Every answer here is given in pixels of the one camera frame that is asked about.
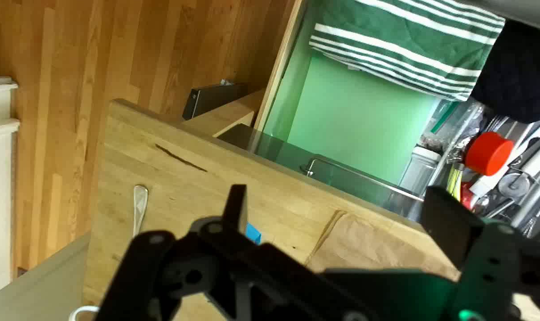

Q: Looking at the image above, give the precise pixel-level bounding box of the metal spoon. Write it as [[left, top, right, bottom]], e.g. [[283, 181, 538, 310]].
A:
[[130, 181, 152, 237]]

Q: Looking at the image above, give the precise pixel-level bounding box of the small blue plastic item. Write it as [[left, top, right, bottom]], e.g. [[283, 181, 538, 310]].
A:
[[244, 221, 264, 246]]

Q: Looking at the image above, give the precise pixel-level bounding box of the clear utensil organizer tray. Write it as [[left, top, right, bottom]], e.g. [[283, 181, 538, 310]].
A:
[[399, 98, 540, 240]]

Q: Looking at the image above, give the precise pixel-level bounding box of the green white striped towel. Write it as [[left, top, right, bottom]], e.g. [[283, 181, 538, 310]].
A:
[[307, 0, 508, 103]]

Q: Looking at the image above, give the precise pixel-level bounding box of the white ceramic mug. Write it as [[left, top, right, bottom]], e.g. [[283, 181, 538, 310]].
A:
[[66, 303, 102, 321]]

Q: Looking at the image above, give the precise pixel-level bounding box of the dark navy cloth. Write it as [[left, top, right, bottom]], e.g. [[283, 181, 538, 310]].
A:
[[471, 19, 540, 124]]

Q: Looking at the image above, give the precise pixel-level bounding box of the red utensil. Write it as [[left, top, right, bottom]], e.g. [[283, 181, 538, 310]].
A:
[[463, 130, 515, 178]]

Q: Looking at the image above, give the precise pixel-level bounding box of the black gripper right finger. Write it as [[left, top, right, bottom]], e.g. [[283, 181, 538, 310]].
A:
[[421, 185, 488, 271]]

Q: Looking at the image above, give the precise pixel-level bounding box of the open kitchen drawer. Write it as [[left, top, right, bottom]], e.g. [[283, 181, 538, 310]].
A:
[[218, 0, 540, 238]]

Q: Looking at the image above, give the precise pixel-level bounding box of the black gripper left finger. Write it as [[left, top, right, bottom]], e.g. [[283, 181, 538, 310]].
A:
[[221, 183, 250, 235]]

